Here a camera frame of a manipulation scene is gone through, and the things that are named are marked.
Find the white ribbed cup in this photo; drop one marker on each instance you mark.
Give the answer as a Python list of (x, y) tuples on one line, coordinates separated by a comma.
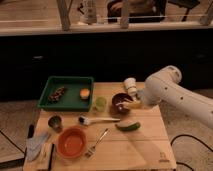
[(130, 86)]

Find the silver fork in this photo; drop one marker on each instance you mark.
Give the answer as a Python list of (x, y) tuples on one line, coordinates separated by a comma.
[(92, 149)]

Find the orange toy fruit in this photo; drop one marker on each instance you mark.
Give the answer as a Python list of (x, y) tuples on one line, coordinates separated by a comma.
[(84, 93)]

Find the person in background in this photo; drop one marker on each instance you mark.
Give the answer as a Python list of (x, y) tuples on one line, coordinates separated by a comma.
[(140, 11)]

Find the orange bowl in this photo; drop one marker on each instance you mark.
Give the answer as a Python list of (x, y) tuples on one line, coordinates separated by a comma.
[(71, 143)]

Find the grey cloth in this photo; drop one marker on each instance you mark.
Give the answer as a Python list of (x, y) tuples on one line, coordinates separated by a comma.
[(34, 145)]

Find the green cucumber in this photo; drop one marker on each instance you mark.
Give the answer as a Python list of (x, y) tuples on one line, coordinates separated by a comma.
[(127, 128)]

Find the black marker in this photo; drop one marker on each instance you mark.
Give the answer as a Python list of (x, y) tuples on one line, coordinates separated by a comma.
[(30, 131)]

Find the green plastic tray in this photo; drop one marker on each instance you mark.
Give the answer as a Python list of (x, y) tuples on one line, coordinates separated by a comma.
[(71, 99)]

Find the dark metal cup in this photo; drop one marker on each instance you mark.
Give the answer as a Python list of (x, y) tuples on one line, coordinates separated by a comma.
[(55, 122)]

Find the wooden block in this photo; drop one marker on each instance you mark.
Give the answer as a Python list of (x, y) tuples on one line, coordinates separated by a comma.
[(44, 158)]

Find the yellow banana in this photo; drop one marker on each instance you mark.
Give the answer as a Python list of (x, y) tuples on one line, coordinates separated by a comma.
[(130, 104)]

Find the light green cup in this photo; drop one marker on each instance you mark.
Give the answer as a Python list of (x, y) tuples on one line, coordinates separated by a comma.
[(100, 104)]

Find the dark purple bowl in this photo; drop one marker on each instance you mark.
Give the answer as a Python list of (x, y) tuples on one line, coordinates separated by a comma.
[(117, 100)]

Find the dark grape bunch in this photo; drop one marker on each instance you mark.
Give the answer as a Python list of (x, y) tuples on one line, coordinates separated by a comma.
[(56, 95)]

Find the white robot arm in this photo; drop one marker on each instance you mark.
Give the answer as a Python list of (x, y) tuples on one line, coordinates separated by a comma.
[(164, 85)]

